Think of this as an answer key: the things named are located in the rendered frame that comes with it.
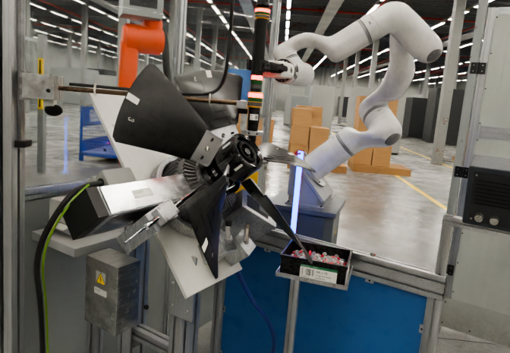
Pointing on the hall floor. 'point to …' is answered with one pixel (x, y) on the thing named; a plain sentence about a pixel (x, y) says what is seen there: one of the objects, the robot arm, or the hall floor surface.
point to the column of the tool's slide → (11, 177)
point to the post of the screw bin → (291, 316)
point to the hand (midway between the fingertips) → (257, 65)
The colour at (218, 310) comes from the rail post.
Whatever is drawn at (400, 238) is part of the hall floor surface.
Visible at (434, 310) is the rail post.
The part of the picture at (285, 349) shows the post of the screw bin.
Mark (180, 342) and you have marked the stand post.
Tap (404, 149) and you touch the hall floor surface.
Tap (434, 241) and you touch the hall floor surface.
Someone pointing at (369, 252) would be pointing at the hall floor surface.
